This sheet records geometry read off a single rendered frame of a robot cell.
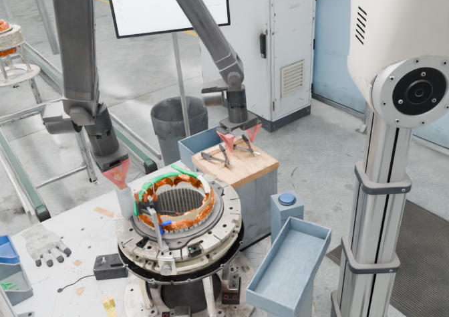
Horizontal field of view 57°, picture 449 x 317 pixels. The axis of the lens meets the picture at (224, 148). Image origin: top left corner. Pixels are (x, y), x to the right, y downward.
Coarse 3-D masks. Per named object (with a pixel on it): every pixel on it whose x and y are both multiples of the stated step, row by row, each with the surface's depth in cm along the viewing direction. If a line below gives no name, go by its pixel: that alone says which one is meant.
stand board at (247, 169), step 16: (224, 144) 134; (240, 144) 133; (192, 160) 130; (208, 160) 127; (240, 160) 125; (256, 160) 125; (272, 160) 124; (224, 176) 119; (240, 176) 119; (256, 176) 120
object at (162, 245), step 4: (152, 208) 86; (152, 212) 86; (156, 216) 86; (156, 220) 87; (156, 224) 87; (156, 228) 88; (156, 232) 89; (156, 236) 91; (160, 236) 89; (160, 240) 90; (160, 244) 90; (164, 244) 92; (160, 248) 91; (164, 248) 91; (168, 248) 91
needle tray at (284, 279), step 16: (288, 224) 102; (304, 224) 101; (288, 240) 101; (304, 240) 101; (320, 240) 101; (272, 256) 96; (288, 256) 97; (304, 256) 97; (320, 256) 93; (256, 272) 89; (272, 272) 93; (288, 272) 93; (304, 272) 93; (256, 288) 90; (272, 288) 90; (288, 288) 89; (304, 288) 85; (256, 304) 86; (272, 304) 83; (288, 304) 86; (304, 304) 95
